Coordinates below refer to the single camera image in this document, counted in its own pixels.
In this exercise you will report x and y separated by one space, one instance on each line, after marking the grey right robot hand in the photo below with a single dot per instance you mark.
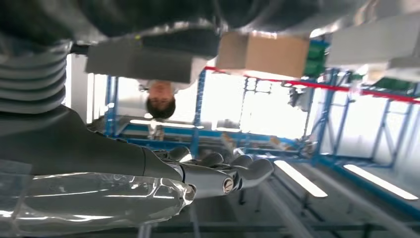
82 154

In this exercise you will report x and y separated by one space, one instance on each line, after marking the person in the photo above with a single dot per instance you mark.
160 98

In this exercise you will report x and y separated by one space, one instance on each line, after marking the dark grey box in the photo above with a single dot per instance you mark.
137 62

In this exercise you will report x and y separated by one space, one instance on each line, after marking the blue metal storage rack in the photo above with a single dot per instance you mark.
197 98

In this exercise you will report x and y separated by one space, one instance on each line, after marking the brown cardboard box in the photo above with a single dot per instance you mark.
262 54

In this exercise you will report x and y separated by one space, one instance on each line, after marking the ceiling light strip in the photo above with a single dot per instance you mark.
300 179
380 182

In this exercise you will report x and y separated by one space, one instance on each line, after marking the green plastic crate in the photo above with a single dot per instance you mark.
316 59

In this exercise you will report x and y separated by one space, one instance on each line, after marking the red horizontal beam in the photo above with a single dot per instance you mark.
328 87

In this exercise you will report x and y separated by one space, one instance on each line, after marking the light grey block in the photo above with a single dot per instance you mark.
370 42

